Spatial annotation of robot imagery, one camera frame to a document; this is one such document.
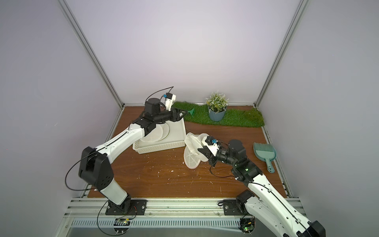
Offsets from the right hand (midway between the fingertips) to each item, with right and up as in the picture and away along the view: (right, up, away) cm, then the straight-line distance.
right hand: (200, 145), depth 69 cm
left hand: (-7, +17, +9) cm, 21 cm away
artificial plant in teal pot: (+13, +23, +29) cm, 39 cm away
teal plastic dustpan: (+43, -9, +23) cm, 50 cm away
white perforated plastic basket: (-16, -1, +32) cm, 36 cm away
